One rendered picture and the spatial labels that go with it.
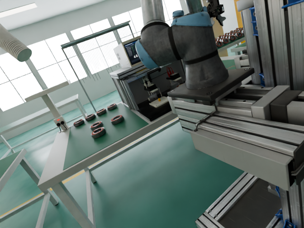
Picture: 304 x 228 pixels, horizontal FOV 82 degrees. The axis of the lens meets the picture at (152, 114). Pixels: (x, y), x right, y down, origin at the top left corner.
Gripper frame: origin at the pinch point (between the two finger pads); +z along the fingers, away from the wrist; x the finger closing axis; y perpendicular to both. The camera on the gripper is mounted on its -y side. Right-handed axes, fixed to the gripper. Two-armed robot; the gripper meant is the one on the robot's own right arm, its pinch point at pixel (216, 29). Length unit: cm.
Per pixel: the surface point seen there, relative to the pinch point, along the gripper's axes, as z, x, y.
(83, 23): -169, 91, -654
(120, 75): 6, -69, -41
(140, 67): 6, -50, -38
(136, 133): 41, -86, -7
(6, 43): -56, -131, -118
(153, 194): 115, -89, -32
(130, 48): -11, -51, -41
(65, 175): 43, -135, -14
